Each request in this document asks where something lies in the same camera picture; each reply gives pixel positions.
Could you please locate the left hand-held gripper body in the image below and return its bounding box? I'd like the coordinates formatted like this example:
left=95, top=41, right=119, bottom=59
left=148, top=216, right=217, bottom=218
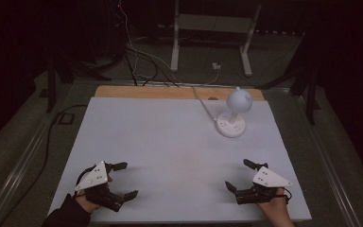
left=74, top=161, right=125, bottom=213

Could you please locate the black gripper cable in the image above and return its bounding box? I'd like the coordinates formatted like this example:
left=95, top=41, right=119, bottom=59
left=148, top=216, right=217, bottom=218
left=282, top=187, right=293, bottom=204

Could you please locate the person's left hand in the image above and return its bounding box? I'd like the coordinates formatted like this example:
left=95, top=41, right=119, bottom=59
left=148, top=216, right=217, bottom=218
left=75, top=175, right=113, bottom=215

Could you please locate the person's right hand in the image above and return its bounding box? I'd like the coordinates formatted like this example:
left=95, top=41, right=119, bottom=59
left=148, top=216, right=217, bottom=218
left=255, top=186, right=298, bottom=227

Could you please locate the white metal stand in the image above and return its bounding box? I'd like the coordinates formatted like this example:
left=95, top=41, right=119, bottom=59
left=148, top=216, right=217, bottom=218
left=170, top=0, right=263, bottom=78

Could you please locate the long black floor cable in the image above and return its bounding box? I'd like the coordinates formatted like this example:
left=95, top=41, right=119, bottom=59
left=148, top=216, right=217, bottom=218
left=0, top=104, right=89, bottom=226

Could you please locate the thin white floor cable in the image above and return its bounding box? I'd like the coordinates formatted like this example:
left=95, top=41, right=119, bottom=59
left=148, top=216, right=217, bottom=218
left=118, top=1, right=220, bottom=87

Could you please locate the white round desk lamp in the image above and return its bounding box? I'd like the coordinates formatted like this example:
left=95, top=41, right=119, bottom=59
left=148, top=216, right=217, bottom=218
left=215, top=86, right=254, bottom=139

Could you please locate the black tripod stand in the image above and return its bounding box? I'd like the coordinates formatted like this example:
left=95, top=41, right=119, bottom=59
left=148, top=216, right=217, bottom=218
left=39, top=58, right=112, bottom=114
left=254, top=64, right=322, bottom=126

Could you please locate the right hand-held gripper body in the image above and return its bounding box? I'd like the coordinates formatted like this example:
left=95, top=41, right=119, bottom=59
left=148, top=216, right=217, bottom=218
left=234, top=166, right=294, bottom=205

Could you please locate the white table cover sheet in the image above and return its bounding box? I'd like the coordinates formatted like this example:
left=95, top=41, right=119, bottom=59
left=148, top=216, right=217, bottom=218
left=47, top=96, right=313, bottom=223

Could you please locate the bundle of black cables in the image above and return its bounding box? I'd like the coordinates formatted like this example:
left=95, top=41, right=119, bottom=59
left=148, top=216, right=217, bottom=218
left=119, top=44, right=181, bottom=88

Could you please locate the white lamp cable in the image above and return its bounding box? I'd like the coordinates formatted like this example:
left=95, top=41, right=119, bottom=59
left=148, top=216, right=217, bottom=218
left=191, top=86, right=218, bottom=123

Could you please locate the metal floor rail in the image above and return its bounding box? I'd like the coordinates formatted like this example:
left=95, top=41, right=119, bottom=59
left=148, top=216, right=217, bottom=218
left=296, top=94, right=363, bottom=227
left=0, top=124, right=61, bottom=227

